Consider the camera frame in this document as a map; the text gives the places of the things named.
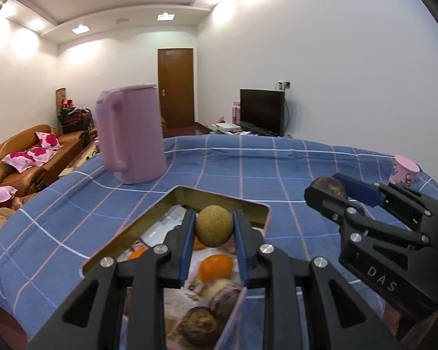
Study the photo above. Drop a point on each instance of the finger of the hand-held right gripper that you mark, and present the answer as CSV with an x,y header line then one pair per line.
x,y
357,189
325,198

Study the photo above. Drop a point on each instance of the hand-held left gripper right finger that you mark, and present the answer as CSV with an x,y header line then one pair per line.
x,y
241,251

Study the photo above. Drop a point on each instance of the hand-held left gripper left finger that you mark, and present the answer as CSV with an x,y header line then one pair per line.
x,y
188,248

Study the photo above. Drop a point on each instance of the orange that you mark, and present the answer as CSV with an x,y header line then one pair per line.
x,y
215,268
199,243
138,254

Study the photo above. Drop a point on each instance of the dark brown passion fruit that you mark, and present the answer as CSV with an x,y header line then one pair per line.
x,y
330,186

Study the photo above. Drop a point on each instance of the brown longan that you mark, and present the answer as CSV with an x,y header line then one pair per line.
x,y
214,226

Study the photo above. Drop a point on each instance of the pink metal tin box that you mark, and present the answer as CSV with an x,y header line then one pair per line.
x,y
138,226

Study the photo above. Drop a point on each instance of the printed paper leaflet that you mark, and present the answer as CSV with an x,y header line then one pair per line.
x,y
160,229

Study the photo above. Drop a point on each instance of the pink cartoon cup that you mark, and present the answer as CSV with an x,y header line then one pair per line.
x,y
405,169

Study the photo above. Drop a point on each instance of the blue checked tablecloth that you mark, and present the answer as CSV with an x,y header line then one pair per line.
x,y
241,175

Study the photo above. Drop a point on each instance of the black television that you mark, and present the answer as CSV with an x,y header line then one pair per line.
x,y
261,111

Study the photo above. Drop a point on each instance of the low white television stand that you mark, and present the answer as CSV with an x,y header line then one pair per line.
x,y
222,132

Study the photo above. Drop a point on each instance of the flat white box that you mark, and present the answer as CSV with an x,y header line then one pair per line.
x,y
228,125

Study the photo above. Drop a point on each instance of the tall pink box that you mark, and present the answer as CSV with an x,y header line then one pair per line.
x,y
236,113

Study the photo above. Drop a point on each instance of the pink electric kettle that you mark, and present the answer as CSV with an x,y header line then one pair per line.
x,y
138,135

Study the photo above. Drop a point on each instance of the wooden coffee table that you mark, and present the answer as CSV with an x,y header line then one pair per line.
x,y
84,160

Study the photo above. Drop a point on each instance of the long brown leather sofa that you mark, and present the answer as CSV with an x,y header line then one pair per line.
x,y
71,142

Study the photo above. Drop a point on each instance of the brown wooden door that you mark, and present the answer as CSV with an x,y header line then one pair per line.
x,y
175,87

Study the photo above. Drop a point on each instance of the dark rack with clothes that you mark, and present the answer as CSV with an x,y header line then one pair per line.
x,y
75,120

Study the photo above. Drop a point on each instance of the tan leather sofa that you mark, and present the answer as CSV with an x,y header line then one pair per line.
x,y
0,218

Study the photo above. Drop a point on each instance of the square ceiling panel light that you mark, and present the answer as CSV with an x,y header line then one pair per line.
x,y
80,28
166,16

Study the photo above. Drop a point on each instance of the ceiling air vent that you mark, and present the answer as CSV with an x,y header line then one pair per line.
x,y
121,20

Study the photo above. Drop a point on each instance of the white wall socket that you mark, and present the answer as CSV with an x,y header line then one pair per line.
x,y
284,84

